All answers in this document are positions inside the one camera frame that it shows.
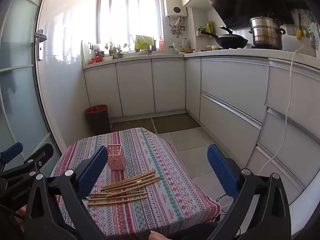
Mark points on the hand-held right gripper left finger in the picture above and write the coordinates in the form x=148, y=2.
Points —
x=93, y=170

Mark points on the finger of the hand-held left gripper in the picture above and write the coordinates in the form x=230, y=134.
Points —
x=40, y=155
x=11, y=152

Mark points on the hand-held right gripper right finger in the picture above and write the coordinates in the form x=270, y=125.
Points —
x=222, y=172

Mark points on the pink plastic basket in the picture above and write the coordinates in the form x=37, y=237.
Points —
x=116, y=158

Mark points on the pile of wooden chopsticks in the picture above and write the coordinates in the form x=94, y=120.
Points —
x=127, y=186

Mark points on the person's left hand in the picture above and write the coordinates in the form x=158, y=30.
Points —
x=20, y=212

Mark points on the person's right hand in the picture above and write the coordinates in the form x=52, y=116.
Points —
x=156, y=235

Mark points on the red lined trash bin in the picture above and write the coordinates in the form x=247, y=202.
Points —
x=98, y=120

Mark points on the brown floor mat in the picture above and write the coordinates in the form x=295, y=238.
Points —
x=132, y=125
x=175, y=123

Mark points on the patterned striped tablecloth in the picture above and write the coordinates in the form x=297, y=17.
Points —
x=155, y=180

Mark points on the frosted glass door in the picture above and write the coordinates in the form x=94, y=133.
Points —
x=17, y=80

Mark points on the white base cabinets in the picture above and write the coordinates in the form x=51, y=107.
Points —
x=225, y=85

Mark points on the red bowl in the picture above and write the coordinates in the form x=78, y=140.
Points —
x=96, y=60

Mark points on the black wok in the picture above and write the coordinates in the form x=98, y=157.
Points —
x=231, y=41

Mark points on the white kettle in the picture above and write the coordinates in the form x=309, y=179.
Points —
x=184, y=43

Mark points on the pink bottle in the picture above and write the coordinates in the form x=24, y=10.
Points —
x=161, y=43

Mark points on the steel steamer pot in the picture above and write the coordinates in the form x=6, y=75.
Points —
x=266, y=33

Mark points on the yellow green packet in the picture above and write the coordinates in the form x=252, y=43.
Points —
x=209, y=26

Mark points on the kitchen window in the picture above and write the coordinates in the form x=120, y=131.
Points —
x=127, y=17

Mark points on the yellow hanging peeler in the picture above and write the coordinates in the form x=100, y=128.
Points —
x=299, y=32

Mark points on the black range hood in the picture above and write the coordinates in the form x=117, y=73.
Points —
x=245, y=2

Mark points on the white water heater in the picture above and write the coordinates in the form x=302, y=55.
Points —
x=175, y=3

